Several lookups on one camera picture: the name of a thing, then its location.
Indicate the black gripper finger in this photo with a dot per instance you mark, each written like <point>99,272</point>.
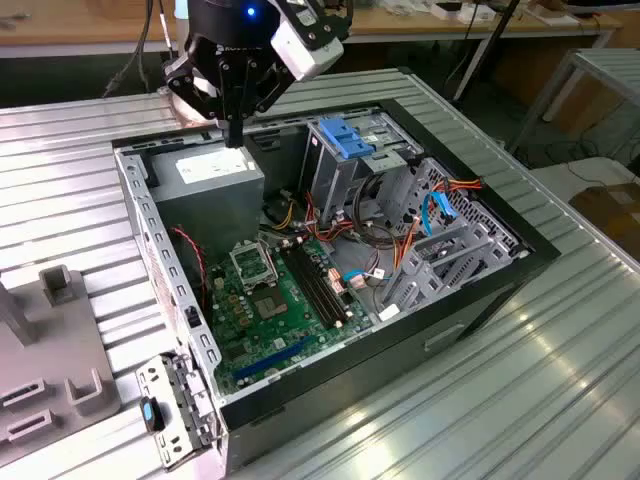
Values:
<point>240,100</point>
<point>227,100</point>

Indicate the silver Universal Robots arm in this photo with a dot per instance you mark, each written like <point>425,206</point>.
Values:
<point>186,112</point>

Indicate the grey metal disk bay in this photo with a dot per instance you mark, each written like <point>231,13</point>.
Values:
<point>425,282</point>

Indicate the blue drive latch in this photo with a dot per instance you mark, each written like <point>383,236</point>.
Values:
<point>335,131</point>
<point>357,146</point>

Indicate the grey power supply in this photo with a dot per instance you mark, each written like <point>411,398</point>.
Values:
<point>210,215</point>

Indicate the grey metal drive cage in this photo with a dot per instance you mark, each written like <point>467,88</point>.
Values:
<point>330,175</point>

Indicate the long wooden desk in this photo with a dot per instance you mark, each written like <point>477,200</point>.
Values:
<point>75,25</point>

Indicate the black RAM slot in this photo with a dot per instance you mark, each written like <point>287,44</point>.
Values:
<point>320,287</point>
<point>308,290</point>
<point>314,288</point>
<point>326,285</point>

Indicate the CPU socket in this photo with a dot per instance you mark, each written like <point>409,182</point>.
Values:
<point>267,305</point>

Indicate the black case clip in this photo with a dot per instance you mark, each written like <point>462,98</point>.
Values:
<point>191,317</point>

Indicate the green motherboard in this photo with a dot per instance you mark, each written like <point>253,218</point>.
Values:
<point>295,315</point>

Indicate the blue expansion slot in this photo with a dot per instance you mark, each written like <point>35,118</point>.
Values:
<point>272,359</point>

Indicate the grey parts rack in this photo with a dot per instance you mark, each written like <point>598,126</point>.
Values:
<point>55,345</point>

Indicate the black open PC case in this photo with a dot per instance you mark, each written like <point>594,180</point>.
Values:
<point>360,380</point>

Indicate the white metal table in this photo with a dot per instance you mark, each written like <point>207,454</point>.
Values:
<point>600,57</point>

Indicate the brown cardboard box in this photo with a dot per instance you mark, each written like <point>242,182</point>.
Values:
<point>615,210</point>

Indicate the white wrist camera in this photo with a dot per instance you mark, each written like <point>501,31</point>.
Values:
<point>307,55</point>

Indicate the silver slot cover bracket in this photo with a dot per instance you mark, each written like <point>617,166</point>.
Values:
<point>152,377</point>

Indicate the blue black bracket latch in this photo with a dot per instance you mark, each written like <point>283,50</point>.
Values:
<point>148,414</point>

